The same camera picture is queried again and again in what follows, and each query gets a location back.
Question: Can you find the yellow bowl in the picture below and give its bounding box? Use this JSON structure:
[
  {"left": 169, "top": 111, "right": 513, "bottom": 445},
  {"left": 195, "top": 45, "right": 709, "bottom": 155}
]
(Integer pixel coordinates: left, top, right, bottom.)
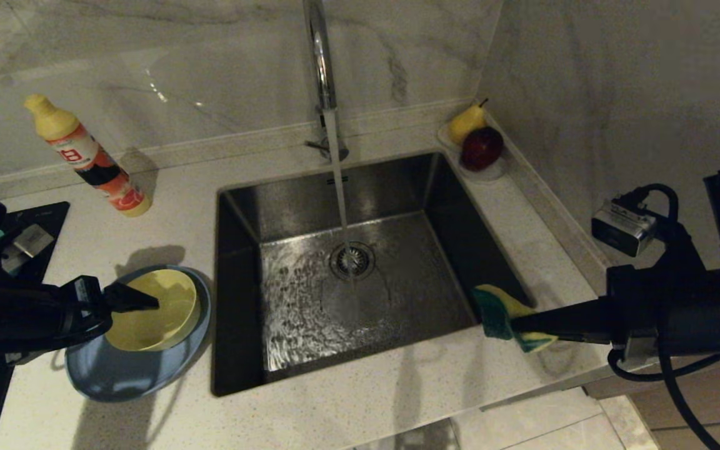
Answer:
[{"left": 105, "top": 269, "right": 201, "bottom": 352}]

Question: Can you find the yellow green sponge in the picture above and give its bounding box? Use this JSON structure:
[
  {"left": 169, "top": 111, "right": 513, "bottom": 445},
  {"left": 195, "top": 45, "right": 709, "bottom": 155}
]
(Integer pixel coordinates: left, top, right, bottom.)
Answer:
[{"left": 472, "top": 284, "right": 559, "bottom": 354}]

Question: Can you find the orange label dish soap bottle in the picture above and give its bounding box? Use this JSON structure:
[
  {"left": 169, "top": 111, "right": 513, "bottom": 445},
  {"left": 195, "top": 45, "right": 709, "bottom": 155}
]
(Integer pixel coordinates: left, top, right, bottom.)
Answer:
[{"left": 24, "top": 95, "right": 151, "bottom": 218}]

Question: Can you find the stainless steel sink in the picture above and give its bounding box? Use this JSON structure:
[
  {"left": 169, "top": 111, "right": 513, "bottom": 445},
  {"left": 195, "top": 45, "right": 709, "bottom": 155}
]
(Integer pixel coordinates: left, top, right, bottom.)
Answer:
[{"left": 212, "top": 152, "right": 536, "bottom": 396}]

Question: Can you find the grey blue plate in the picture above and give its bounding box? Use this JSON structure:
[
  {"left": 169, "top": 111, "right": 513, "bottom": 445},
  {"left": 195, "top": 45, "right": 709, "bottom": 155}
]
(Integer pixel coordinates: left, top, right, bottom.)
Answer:
[{"left": 65, "top": 266, "right": 212, "bottom": 403}]

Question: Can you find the small white dish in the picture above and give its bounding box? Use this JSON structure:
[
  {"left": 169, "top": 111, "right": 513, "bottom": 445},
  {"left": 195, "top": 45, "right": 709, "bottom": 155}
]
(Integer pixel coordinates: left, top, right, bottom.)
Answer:
[{"left": 436, "top": 124, "right": 508, "bottom": 183}]

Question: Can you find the dark red apple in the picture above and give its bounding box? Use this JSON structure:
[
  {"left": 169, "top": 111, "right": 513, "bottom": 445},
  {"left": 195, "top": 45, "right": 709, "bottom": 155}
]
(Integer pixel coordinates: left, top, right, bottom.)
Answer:
[{"left": 459, "top": 127, "right": 504, "bottom": 173}]

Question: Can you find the round metal drain strainer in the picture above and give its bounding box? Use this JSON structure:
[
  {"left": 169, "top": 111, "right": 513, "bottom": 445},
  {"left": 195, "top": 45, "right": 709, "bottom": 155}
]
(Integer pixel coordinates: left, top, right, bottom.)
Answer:
[{"left": 329, "top": 242, "right": 377, "bottom": 282}]

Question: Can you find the yellow pear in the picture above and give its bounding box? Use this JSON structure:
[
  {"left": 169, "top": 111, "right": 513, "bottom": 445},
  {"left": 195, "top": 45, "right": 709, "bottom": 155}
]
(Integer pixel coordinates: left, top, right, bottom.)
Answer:
[{"left": 447, "top": 99, "right": 489, "bottom": 146}]

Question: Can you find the running water stream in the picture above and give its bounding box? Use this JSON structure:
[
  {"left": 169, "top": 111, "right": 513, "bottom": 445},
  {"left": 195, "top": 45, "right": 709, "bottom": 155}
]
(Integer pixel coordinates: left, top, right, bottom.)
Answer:
[{"left": 324, "top": 109, "right": 356, "bottom": 277}]

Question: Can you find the chrome faucet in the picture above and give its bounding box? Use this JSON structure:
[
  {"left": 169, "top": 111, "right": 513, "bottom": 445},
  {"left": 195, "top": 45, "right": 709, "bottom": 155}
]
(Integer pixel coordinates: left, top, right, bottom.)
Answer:
[{"left": 302, "top": 0, "right": 349, "bottom": 163}]

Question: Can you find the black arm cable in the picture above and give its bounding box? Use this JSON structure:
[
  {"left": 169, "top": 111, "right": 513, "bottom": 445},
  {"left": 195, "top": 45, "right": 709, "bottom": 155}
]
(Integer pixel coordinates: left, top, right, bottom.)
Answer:
[{"left": 607, "top": 183, "right": 720, "bottom": 450}]

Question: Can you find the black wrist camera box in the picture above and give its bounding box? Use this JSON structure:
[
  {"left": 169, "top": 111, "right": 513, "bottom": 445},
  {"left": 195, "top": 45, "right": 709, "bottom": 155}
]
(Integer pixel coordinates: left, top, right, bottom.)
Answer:
[
  {"left": 1, "top": 224, "right": 56, "bottom": 277},
  {"left": 591, "top": 197, "right": 658, "bottom": 257}
]

